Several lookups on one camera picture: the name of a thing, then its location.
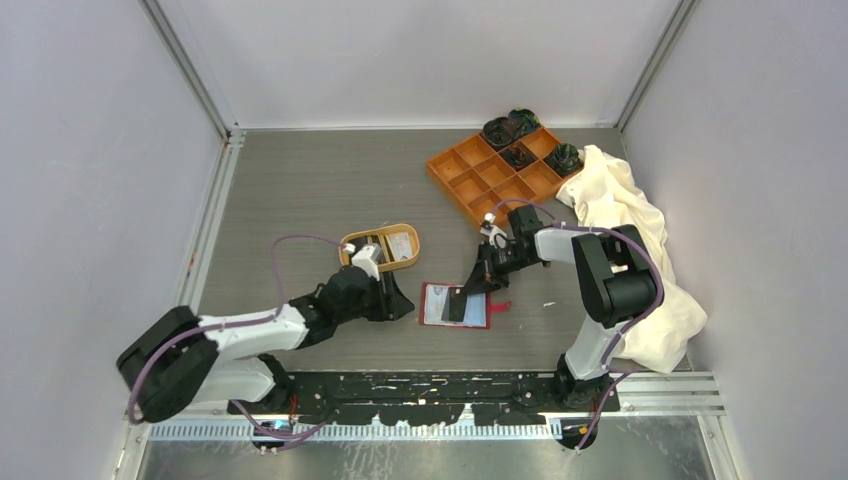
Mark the red card holder wallet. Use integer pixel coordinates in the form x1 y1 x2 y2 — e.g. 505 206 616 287
418 282 512 329

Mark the dark green rolled sock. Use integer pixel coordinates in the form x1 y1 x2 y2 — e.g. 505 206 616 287
507 108 541 138

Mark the dark camouflage rolled sock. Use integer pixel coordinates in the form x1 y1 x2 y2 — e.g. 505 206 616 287
543 143 583 178

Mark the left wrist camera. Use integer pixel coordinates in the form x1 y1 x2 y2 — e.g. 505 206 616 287
342 243 383 281

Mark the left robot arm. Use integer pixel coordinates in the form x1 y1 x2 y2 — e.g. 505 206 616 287
116 266 415 424

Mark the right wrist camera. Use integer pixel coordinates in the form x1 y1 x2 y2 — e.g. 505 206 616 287
480 212 509 248

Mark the black credit card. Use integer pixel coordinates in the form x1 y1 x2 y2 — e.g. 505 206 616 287
441 286 468 324

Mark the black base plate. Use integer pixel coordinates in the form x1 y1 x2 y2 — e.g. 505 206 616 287
243 371 620 426

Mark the orange compartment tray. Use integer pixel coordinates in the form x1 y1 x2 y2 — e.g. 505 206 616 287
425 126 583 228

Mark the oval wooden card tray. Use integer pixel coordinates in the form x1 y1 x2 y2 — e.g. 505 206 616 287
339 223 420 273

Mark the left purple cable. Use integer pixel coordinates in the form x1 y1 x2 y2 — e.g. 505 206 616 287
125 235 352 453

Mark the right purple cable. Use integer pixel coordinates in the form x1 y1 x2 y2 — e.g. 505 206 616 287
486 197 666 452

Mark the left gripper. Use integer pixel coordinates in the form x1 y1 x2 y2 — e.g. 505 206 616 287
336 270 413 324

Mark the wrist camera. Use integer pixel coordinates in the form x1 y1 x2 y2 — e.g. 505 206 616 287
342 243 383 281
480 212 509 248

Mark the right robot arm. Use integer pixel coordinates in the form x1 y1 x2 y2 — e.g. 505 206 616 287
443 205 664 411

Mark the purple cable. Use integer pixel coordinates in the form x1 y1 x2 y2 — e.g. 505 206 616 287
125 235 352 453
486 197 666 452

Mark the cream cloth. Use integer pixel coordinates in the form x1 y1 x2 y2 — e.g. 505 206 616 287
556 144 709 376

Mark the dark rolled sock in tray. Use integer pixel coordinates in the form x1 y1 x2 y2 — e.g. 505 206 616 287
500 145 536 171

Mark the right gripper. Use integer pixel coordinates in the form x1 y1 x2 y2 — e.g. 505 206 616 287
462 241 536 298

